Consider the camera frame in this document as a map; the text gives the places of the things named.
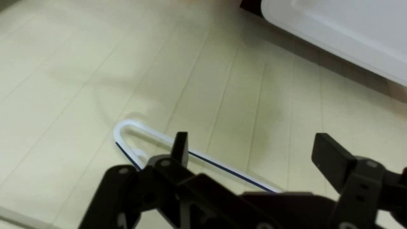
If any white plastic storage bin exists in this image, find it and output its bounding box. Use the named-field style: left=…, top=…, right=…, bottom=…
left=260, top=0, right=407, bottom=88

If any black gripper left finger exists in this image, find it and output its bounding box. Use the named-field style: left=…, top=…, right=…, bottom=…
left=78, top=131, right=246, bottom=229

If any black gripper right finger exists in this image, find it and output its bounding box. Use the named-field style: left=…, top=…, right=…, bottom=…
left=311, top=132, right=407, bottom=229

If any white plastic clothes hanger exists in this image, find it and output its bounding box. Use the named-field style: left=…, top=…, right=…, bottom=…
left=114, top=120, right=284, bottom=195

